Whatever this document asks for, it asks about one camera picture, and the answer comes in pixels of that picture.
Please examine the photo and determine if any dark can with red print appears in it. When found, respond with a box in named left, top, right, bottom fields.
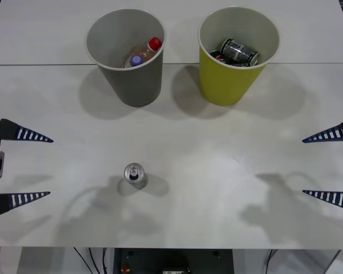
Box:
left=209, top=49, right=227, bottom=62

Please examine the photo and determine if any yellow-green plastic bin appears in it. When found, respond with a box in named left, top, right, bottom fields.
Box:
left=197, top=6, right=281, bottom=107

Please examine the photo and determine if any red-capped amber bottle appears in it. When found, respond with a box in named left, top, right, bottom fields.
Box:
left=130, top=37, right=163, bottom=63

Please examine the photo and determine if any purple-capped plastic bottle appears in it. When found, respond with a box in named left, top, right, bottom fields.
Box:
left=123, top=55, right=144, bottom=69

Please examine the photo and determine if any black cable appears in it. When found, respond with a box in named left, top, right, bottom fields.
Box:
left=88, top=247, right=100, bottom=274
left=102, top=247, right=109, bottom=274
left=73, top=247, right=89, bottom=274
left=265, top=249, right=274, bottom=274

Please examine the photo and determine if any black robot torso base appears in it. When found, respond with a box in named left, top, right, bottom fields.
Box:
left=114, top=248, right=233, bottom=274

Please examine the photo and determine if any grey plastic bin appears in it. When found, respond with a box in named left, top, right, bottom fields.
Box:
left=85, top=8, right=167, bottom=108

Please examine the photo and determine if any black can with white print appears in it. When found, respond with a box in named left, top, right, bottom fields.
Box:
left=219, top=38, right=261, bottom=66

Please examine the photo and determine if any silver drink can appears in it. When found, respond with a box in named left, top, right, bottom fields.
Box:
left=123, top=162, right=148, bottom=190

